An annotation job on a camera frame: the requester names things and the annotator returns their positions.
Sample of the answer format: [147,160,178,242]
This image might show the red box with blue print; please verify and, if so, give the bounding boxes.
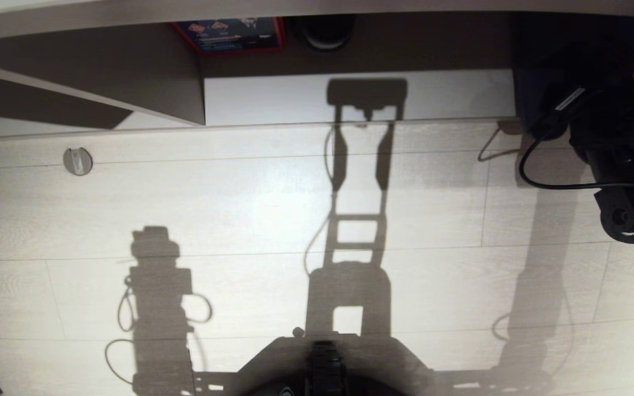
[171,17,287,55]

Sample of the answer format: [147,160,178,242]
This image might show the round metal floor door stop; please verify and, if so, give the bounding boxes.
[63,147,94,177]

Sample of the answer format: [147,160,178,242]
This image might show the round black object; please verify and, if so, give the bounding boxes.
[293,15,358,52]

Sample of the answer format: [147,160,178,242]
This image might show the white shelf panel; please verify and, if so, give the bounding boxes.
[0,22,206,130]

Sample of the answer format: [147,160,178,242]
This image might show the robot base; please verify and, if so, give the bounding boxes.
[276,340,363,396]

